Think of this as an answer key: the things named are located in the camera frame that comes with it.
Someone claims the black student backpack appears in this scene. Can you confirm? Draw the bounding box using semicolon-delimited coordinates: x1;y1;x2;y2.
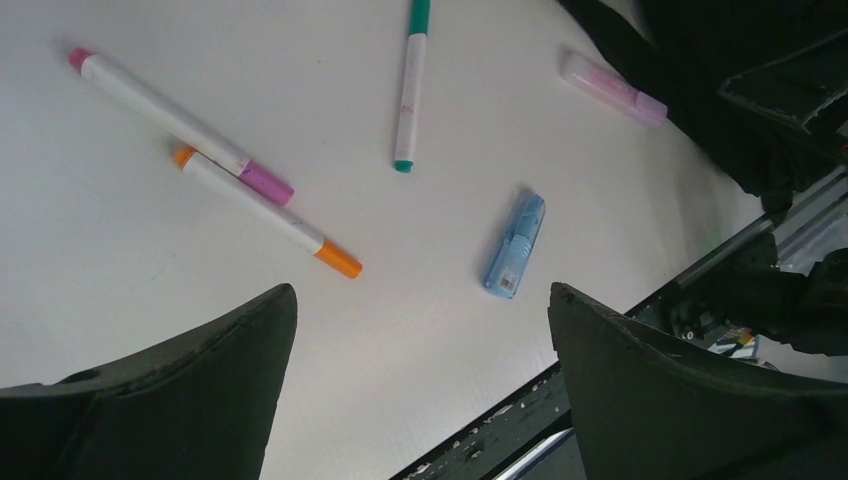
564;1;847;214

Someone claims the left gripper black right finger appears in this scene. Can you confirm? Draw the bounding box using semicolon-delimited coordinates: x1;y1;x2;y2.
548;283;847;479

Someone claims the green capped white marker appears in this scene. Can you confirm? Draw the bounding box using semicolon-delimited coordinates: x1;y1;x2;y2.
393;0;431;173

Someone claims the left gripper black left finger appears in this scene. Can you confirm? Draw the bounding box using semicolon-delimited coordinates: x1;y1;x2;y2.
1;284;298;479

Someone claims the orange capped white marker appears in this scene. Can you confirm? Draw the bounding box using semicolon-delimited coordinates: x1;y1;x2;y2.
173;147;363;279

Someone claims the pink highlighter pen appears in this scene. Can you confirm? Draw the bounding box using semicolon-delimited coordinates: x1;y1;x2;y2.
562;52;668;128

